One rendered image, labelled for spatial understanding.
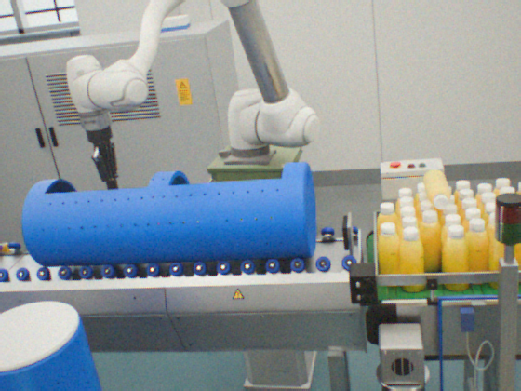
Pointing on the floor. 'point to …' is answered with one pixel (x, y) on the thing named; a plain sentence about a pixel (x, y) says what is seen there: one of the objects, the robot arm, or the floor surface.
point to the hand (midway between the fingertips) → (113, 189)
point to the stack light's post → (506, 325)
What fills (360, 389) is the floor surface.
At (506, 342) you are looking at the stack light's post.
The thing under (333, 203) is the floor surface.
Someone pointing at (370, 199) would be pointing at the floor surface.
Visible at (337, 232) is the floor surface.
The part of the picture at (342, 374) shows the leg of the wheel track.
